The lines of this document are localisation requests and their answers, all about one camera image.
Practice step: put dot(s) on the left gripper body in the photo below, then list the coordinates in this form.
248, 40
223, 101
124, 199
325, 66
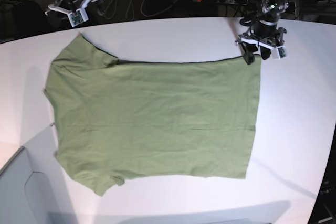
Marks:
261, 33

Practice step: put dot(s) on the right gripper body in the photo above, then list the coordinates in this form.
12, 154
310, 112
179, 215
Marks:
71, 1

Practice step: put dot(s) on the green T-shirt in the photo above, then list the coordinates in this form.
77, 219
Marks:
119, 120

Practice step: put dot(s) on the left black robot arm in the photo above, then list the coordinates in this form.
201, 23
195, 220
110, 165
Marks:
268, 10

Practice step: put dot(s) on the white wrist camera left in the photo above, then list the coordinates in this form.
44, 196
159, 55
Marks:
279, 52

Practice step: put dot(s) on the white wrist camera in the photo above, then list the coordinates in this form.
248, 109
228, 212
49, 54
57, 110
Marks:
78, 17
279, 52

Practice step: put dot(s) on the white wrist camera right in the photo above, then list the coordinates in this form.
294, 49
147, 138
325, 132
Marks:
78, 17

